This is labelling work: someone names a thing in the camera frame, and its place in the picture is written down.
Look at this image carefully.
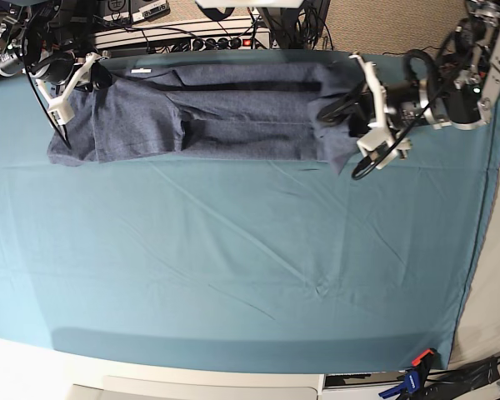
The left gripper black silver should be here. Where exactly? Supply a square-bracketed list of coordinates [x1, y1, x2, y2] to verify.
[317, 52, 432, 159]

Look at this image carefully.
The blue-grey heathered T-shirt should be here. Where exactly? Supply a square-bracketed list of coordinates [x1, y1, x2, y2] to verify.
[47, 62, 363, 172]

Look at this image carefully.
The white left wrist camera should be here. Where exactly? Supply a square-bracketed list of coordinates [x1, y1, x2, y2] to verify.
[357, 127, 400, 170]

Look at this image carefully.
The orange black clamp bottom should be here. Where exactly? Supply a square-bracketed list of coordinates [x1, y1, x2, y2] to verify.
[412, 348, 438, 376]

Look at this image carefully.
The blue spring clamp bottom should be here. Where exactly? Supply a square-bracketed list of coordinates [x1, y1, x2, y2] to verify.
[378, 370, 421, 399]

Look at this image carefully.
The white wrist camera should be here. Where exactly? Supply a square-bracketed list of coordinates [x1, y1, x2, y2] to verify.
[47, 96, 75, 126]
[357, 127, 400, 170]

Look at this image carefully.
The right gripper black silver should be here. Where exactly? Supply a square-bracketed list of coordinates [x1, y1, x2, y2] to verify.
[32, 50, 113, 104]

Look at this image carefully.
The teal table cloth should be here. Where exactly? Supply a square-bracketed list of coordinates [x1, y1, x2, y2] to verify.
[0, 77, 500, 373]

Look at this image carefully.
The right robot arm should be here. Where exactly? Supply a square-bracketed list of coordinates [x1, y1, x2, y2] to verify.
[0, 1, 113, 106]

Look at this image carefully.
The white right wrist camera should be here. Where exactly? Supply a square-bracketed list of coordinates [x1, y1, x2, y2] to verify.
[47, 96, 75, 126]

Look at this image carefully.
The white power strip red switch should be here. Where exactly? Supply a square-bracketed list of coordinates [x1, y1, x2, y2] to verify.
[183, 31, 271, 52]

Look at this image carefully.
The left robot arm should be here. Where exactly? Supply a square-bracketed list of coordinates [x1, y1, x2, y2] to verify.
[317, 1, 500, 169]

